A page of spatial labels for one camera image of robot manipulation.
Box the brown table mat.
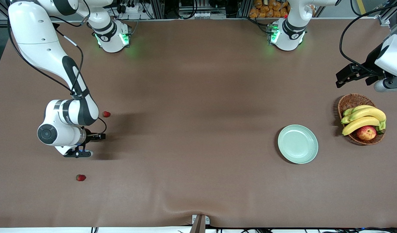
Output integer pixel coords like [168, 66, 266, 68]
[0, 19, 397, 228]

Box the grey metal mounting bracket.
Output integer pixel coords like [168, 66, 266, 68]
[192, 214, 210, 225]

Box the white power strip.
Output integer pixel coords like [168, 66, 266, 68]
[121, 3, 141, 14]

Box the yellow banana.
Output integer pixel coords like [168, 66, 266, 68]
[341, 108, 387, 125]
[342, 116, 381, 136]

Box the red yellow apple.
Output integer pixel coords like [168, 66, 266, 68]
[356, 126, 377, 141]

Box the brown wicker basket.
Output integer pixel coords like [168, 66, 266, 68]
[337, 94, 385, 145]

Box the pile of golden bread rolls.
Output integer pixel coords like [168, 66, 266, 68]
[249, 0, 290, 18]

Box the dark camera mast post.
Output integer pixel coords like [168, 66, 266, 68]
[189, 216, 206, 233]

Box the pale green round plate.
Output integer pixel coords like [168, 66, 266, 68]
[278, 125, 319, 164]

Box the white terminal block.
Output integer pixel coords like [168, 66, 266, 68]
[194, 11, 227, 19]

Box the small green-tinged banana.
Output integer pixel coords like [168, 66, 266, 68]
[343, 105, 375, 116]

